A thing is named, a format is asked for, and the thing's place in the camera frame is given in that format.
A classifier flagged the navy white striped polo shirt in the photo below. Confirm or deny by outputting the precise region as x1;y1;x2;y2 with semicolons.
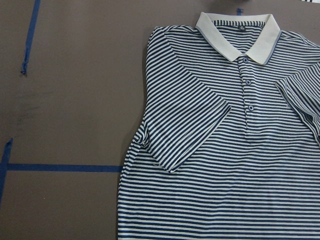
117;12;320;240

